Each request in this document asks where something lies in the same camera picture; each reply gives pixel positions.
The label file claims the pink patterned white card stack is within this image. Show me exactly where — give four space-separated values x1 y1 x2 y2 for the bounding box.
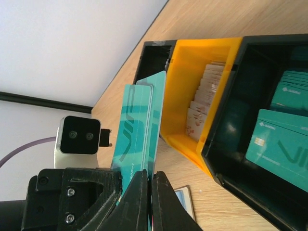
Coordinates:
185 62 225 141

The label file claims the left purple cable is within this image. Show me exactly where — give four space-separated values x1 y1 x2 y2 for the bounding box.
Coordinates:
0 136 57 169

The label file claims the yellow middle bin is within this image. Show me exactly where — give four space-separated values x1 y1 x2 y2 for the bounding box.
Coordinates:
160 37 243 175

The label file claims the teal card stack in bin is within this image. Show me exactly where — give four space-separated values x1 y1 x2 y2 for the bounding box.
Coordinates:
245 47 308 193

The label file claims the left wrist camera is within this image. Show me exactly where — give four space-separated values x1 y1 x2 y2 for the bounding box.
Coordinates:
54 115 113 168

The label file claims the teal VIP credit card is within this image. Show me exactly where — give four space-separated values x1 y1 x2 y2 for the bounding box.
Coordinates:
109 70 167 207

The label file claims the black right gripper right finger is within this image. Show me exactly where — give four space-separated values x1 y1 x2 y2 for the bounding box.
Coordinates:
152 171 201 231

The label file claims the black bin with red cards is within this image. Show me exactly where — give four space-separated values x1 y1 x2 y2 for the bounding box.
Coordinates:
133 40 177 84

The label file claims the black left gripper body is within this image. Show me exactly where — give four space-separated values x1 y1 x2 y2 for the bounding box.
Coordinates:
0 168 122 231

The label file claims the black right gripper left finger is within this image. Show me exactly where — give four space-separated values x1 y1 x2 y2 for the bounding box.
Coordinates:
81 169 151 231

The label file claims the black bin with teal cards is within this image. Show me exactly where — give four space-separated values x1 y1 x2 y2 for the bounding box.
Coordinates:
202 34 308 231

